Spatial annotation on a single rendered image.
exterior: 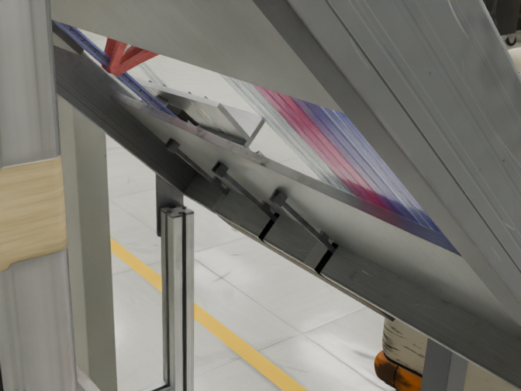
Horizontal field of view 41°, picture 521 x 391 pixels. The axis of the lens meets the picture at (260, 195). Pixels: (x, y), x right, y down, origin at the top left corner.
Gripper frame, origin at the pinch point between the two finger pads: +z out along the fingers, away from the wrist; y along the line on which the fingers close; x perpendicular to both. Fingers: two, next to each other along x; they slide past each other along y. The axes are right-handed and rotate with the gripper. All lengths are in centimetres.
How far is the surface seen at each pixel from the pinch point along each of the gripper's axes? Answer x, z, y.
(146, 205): 126, 8, -154
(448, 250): 6.2, 1.6, 47.4
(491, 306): 17.2, 1.8, 46.9
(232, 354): 102, 29, -51
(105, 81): 4.6, 0.9, -8.0
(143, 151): 15.4, 5.0, -7.9
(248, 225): 25.2, 5.4, 7.9
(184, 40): -15.3, 1.4, 35.8
